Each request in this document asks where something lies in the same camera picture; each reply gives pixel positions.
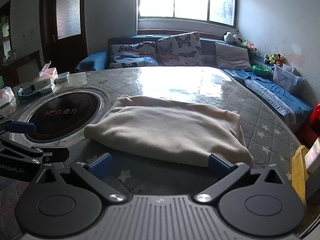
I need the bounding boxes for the small plush toys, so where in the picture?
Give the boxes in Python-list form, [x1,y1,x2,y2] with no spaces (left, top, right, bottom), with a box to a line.
[264,53,284,67]

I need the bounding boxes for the window with green frame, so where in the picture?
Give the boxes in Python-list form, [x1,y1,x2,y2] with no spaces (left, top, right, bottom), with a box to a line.
[138,0,236,27]

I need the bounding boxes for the panda plush toy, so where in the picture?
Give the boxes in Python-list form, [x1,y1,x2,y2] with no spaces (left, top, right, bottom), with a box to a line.
[223,31,242,45]

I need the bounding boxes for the pink white tissue pack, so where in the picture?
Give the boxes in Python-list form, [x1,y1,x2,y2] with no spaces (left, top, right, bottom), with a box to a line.
[0,86,15,107]

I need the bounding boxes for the green paper stack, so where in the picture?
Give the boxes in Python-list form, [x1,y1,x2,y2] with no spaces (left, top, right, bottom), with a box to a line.
[54,72,70,83]

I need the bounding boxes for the butterfly pillow right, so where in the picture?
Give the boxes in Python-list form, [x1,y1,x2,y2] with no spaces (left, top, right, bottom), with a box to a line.
[156,31,204,66]

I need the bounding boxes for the green bowl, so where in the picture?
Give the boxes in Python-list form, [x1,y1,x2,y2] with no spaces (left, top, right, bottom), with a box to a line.
[252,65,270,77]

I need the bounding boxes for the dark wooden side cabinet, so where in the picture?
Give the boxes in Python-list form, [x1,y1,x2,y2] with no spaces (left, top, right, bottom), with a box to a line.
[1,50,42,88]

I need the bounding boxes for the teal smart watch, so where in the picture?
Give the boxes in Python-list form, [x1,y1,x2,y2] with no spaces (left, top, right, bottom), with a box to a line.
[17,85,41,101]

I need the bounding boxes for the grey quilted star tablecloth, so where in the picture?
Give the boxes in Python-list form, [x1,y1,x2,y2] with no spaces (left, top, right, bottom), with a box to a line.
[1,67,299,239]

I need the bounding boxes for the butterfly pillow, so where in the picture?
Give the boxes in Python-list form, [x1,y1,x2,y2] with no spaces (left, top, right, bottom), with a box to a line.
[109,41,158,69]
[156,31,204,66]

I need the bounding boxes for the pink tissue box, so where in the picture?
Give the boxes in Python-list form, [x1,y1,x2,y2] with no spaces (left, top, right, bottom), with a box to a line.
[32,62,58,89]

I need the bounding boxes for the dark wooden door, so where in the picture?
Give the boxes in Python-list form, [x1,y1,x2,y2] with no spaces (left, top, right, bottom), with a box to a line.
[39,0,88,74]

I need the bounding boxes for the yellow plastic stool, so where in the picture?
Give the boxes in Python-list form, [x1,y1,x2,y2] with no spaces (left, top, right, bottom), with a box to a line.
[291,145,309,205]

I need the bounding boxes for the butterfly pillow left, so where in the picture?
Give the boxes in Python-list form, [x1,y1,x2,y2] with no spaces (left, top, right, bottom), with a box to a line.
[109,41,158,69]

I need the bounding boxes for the grey cushion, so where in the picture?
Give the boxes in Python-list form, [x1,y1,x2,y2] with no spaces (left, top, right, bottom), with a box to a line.
[215,42,252,71]

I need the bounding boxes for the beige sweater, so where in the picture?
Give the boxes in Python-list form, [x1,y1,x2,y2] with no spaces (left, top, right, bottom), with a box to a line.
[84,95,254,167]

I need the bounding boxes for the blue sofa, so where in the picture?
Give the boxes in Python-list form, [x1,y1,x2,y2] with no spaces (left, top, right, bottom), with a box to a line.
[75,35,313,126]

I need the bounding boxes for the clear plastic storage box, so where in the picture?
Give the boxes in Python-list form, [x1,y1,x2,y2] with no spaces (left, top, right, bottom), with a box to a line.
[273,65,303,94]

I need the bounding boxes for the round black induction cooktop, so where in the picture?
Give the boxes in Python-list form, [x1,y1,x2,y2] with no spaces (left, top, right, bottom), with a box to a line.
[10,87,111,147]

